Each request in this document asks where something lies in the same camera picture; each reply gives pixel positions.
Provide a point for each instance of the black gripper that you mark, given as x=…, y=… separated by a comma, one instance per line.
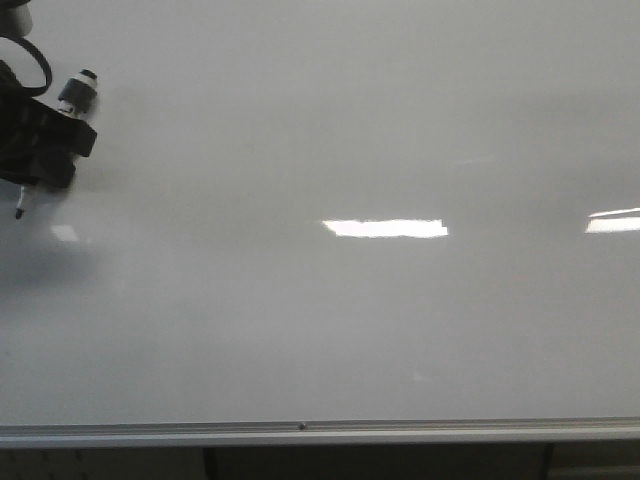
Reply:
x=16, y=110

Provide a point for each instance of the black white whiteboard marker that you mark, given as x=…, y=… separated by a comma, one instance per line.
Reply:
x=77, y=95

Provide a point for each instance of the white whiteboard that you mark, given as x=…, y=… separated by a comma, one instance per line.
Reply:
x=333, y=210

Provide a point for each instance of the dark table under whiteboard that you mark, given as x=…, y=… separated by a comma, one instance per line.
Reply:
x=566, y=460

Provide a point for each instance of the aluminium whiteboard frame rail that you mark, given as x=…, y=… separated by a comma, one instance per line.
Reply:
x=300, y=433

